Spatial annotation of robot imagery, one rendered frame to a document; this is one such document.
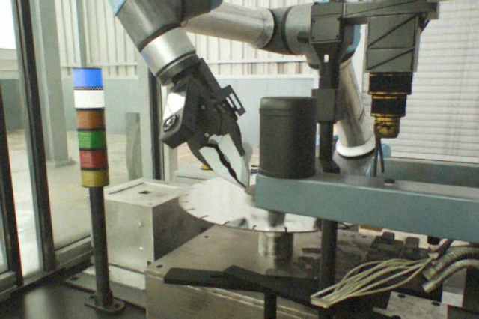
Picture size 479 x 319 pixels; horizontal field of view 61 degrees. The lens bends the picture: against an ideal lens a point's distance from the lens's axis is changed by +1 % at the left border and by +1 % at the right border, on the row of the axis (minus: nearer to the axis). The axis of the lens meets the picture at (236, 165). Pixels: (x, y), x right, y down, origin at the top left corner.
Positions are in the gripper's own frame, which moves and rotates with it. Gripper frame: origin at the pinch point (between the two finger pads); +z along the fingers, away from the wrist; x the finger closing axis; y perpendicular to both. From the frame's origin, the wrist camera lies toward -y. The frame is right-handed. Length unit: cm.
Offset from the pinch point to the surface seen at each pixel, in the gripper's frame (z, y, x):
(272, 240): 11.6, 1.8, 2.0
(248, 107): 12, 600, 304
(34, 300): 0.5, -14.2, 42.4
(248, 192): 2.8, 2.9, 1.8
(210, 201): 0.5, -1.5, 5.9
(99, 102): -22.1, -3.0, 12.7
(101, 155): -15.0, -5.1, 16.8
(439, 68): 101, 587, 10
